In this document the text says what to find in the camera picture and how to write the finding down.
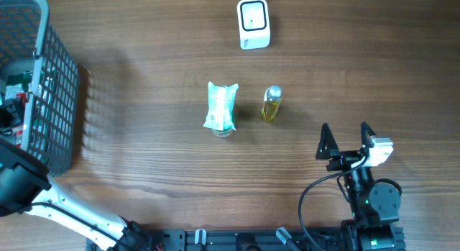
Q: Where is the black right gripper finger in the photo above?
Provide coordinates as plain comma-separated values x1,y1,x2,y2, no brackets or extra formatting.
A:
316,123,340,160
361,122,376,147

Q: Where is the yellow oil bottle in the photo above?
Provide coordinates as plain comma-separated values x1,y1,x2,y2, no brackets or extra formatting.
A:
261,85,282,122

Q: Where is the green white round tub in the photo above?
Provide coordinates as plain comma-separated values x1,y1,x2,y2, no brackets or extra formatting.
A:
211,128,234,138

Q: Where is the teal wet wipes pack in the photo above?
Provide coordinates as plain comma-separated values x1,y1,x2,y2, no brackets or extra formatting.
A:
203,82,239,131

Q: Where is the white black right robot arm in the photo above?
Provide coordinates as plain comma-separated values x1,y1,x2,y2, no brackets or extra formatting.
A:
316,122,405,250

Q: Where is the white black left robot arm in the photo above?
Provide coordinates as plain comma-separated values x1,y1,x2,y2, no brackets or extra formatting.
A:
1,140,152,250

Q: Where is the white cube barcode scanner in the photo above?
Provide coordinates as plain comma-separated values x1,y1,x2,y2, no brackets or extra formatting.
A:
236,0,271,50

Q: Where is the grey mesh shopping basket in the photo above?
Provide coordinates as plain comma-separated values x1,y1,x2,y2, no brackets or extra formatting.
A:
1,0,81,176

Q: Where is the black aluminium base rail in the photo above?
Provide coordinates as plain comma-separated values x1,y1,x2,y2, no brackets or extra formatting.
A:
113,227,407,251

